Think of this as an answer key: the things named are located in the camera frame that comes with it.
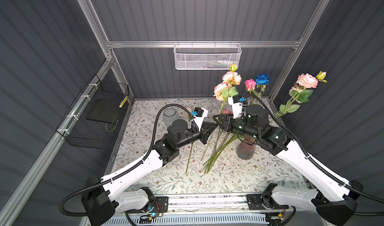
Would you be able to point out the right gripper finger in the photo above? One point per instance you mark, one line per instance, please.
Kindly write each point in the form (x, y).
(222, 119)
(224, 126)

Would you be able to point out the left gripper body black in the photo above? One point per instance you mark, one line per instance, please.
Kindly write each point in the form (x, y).
(202, 137)

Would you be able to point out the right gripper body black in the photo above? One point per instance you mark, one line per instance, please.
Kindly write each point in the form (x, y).
(237, 125)

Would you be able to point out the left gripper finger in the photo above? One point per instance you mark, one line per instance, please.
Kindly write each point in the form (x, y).
(208, 132)
(207, 124)

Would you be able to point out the pink ribbed glass vase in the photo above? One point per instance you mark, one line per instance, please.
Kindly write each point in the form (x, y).
(246, 149)

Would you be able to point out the magenta pink artificial rose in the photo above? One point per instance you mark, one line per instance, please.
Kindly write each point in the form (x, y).
(251, 86)

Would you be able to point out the blue artificial rose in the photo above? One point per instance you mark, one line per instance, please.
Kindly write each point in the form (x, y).
(262, 80)

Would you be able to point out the pale pink carnation spray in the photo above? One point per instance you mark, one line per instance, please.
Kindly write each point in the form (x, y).
(300, 92)

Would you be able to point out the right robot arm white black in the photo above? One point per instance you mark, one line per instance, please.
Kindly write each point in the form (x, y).
(330, 198)

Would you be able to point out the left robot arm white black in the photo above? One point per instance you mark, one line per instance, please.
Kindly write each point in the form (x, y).
(164, 151)

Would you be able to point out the clear ribbed glass vase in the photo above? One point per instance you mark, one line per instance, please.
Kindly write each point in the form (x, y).
(170, 115)

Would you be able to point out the bunch of artificial roses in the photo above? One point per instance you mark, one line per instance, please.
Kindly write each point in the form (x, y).
(217, 139)

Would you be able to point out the items in white basket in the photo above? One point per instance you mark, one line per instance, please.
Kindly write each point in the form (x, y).
(216, 64)

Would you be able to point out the yellow item in black basket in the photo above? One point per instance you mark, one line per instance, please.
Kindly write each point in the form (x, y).
(123, 102)

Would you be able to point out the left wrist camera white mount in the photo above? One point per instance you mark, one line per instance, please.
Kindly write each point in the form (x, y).
(198, 116)

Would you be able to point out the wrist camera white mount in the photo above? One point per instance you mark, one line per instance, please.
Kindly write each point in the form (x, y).
(198, 116)
(238, 105)

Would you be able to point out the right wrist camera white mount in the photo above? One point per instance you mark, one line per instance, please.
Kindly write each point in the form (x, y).
(238, 105)

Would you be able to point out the white wire mesh basket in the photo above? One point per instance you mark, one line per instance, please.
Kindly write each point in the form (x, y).
(187, 56)

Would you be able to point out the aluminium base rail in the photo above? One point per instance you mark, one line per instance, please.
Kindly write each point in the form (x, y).
(207, 203)

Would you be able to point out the black wire basket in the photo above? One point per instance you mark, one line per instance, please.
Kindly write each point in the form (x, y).
(97, 118)

